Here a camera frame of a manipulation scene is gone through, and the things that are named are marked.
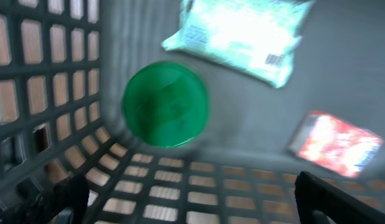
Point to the red tissue pack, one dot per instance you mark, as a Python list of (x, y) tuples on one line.
[(334, 144)]

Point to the grey plastic basket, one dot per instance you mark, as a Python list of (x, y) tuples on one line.
[(64, 66)]

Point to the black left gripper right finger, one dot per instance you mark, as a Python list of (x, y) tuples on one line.
[(318, 202)]

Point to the green lid jar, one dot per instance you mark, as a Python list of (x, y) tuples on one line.
[(166, 104)]

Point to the light green wipes pack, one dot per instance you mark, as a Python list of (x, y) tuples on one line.
[(257, 37)]

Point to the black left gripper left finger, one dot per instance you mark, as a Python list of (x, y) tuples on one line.
[(71, 193)]

